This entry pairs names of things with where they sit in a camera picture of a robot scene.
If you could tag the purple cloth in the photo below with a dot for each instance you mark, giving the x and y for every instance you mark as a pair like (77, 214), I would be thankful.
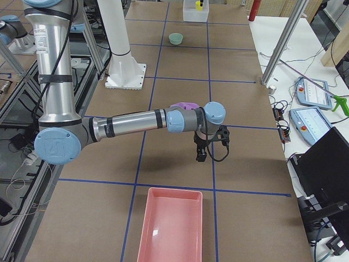
(186, 105)

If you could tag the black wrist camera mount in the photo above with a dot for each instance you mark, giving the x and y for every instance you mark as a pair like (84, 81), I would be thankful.
(223, 135)

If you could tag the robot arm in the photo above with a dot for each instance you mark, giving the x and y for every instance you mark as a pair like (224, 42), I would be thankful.
(11, 29)
(63, 133)

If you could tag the black laptop monitor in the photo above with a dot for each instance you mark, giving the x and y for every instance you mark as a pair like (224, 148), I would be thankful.
(323, 170)

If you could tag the translucent plastic box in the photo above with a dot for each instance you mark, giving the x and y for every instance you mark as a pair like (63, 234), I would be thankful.
(190, 14)

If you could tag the pink plastic tray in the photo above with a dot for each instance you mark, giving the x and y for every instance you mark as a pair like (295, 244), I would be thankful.
(172, 226)

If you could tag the red fire extinguisher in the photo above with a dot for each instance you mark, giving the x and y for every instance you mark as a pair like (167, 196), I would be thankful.
(254, 10)

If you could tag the teach pendant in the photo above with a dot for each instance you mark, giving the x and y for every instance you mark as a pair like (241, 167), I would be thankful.
(310, 94)
(311, 123)

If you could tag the upper teach pendant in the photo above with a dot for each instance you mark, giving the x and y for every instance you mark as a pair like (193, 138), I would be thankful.
(310, 94)

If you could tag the white pedestal column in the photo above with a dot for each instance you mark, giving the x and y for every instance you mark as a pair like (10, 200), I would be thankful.
(124, 71)

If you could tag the green handled grabber tool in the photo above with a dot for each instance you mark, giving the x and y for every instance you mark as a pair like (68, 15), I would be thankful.
(340, 101)

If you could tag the green plastic bowl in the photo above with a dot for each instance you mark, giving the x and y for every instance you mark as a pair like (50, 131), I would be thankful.
(175, 38)

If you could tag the lower teach pendant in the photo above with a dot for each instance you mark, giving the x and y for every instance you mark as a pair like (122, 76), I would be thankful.
(311, 123)

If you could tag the aluminium frame post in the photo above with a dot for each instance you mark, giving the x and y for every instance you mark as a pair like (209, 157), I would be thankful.
(283, 40)

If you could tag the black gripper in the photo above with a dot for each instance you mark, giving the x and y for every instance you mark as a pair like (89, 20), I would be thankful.
(200, 144)

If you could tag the yellow plastic cup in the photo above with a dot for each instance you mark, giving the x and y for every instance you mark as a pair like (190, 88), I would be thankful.
(199, 5)

